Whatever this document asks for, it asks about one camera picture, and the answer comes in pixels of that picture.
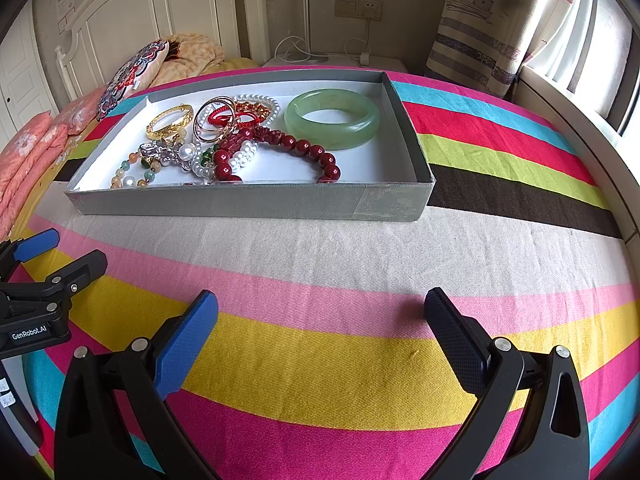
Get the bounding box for beige wall socket panel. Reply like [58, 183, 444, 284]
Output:
[334, 0, 383, 22]

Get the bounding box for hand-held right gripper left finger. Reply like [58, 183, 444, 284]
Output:
[54, 290, 219, 480]

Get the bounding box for white floor lamp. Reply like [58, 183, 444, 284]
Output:
[285, 0, 331, 65]

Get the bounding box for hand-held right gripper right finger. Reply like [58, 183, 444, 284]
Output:
[424, 287, 591, 480]

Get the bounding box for white door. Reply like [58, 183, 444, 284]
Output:
[0, 22, 60, 133]

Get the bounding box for gold bangle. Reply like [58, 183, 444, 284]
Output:
[146, 104, 195, 142]

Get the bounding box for silver brooch with pearl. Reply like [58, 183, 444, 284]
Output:
[137, 141, 198, 172]

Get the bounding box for pink floral quilt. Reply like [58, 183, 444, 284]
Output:
[0, 92, 108, 241]

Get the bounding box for rose gold ring bangles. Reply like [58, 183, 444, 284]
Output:
[192, 96, 238, 145]

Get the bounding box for colourful striped cloth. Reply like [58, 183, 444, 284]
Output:
[10, 66, 626, 480]

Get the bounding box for white coiled cable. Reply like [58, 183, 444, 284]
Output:
[274, 35, 311, 63]

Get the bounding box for round patterned cushion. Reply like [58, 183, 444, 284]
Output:
[97, 39, 171, 121]

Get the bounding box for dark red bead bracelet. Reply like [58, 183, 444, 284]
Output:
[212, 127, 342, 184]

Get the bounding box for white nightstand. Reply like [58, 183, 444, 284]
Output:
[261, 52, 407, 77]

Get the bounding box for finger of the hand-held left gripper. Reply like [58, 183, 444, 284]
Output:
[0, 228, 61, 281]
[0, 250, 108, 318]

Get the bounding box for yellow floral bedsheet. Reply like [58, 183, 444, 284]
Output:
[215, 57, 261, 77]

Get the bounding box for red cord bracelet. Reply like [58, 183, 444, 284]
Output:
[206, 101, 271, 133]

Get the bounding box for white pearl necklace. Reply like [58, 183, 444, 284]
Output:
[192, 94, 280, 183]

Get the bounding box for white wooden headboard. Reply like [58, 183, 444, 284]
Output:
[54, 0, 271, 111]

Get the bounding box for printed beige curtain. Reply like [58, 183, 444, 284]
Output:
[425, 0, 556, 101]

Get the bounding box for orange checked blanket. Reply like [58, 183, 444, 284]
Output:
[150, 32, 228, 88]

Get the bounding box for grey cardboard box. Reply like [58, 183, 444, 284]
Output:
[65, 69, 435, 223]

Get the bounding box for white sheer curtain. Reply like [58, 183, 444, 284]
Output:
[525, 0, 636, 126]

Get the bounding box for multicolour bead bracelet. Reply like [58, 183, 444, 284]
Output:
[110, 152, 161, 190]

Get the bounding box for white window sill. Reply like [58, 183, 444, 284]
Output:
[515, 67, 640, 246]

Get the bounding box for white charger with cable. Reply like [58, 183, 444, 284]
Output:
[345, 17, 372, 67]

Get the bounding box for window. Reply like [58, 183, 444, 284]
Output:
[607, 10, 640, 141]

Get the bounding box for green jade bangle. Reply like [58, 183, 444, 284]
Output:
[284, 88, 381, 150]

